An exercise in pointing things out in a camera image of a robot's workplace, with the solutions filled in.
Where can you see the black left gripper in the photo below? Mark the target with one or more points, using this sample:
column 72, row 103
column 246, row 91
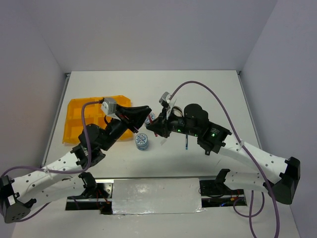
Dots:
column 136, row 116

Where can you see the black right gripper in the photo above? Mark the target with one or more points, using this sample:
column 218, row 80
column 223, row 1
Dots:
column 161, row 125

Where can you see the clear pen cap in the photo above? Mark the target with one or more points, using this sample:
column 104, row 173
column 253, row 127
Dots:
column 163, row 141

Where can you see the blue gel pen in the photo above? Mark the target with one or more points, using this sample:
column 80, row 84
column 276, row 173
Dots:
column 186, row 142

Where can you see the red gel pen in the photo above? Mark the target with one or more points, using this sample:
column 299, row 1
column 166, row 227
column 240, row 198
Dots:
column 128, row 123

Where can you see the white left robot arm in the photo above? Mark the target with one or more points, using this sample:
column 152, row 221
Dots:
column 68, row 175

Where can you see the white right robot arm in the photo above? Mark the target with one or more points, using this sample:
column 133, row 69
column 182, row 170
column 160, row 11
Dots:
column 274, row 175

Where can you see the blue putty jar far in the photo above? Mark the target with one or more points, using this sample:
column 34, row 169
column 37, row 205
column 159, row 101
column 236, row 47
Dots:
column 150, row 118

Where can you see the blue putty jar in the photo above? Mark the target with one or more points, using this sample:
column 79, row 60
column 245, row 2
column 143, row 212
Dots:
column 142, row 141
column 150, row 118

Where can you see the white tape roll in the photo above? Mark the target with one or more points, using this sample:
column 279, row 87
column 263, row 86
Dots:
column 177, row 111

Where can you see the blue putty jar near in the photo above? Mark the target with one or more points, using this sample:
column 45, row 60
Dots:
column 142, row 141

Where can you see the yellow compartment bin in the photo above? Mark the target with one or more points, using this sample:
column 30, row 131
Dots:
column 73, row 122

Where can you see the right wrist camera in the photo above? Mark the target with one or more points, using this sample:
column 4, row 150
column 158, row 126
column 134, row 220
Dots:
column 167, row 102

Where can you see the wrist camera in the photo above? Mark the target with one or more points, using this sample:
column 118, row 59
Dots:
column 167, row 102
column 108, row 106

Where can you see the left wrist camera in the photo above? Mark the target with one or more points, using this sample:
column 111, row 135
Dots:
column 108, row 106

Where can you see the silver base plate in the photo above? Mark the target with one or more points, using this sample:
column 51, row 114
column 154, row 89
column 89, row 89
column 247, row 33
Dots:
column 155, row 196

